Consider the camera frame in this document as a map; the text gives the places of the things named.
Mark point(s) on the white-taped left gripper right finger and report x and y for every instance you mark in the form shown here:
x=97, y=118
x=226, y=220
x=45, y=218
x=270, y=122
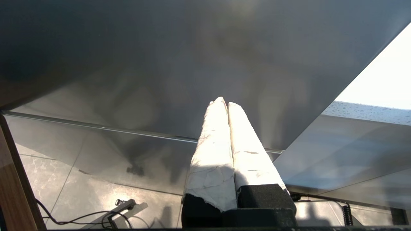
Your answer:
x=250, y=160

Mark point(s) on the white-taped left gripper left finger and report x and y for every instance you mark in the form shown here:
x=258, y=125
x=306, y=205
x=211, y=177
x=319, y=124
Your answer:
x=212, y=160

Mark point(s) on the grey base cabinet front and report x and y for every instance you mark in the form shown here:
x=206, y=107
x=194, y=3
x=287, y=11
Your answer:
x=346, y=150

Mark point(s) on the grey steel refrigerator door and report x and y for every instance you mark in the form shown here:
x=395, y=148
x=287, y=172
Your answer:
x=160, y=64

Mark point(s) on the glossy grey lower door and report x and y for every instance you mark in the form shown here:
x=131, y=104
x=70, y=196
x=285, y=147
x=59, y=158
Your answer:
x=96, y=154

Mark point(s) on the white refrigerator side panel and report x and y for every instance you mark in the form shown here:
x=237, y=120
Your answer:
x=385, y=77

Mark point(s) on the brown wooden panel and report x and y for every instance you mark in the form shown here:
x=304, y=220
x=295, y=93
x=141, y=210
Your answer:
x=13, y=192

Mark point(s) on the small metal floor bracket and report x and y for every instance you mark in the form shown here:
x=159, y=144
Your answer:
x=123, y=205

